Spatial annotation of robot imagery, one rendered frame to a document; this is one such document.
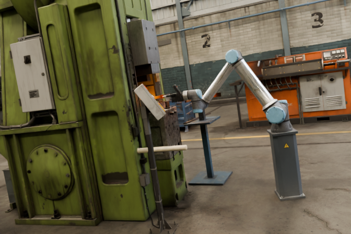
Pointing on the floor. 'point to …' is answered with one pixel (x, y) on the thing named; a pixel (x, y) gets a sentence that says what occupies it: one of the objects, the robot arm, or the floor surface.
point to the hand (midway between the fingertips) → (163, 95)
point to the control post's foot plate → (170, 228)
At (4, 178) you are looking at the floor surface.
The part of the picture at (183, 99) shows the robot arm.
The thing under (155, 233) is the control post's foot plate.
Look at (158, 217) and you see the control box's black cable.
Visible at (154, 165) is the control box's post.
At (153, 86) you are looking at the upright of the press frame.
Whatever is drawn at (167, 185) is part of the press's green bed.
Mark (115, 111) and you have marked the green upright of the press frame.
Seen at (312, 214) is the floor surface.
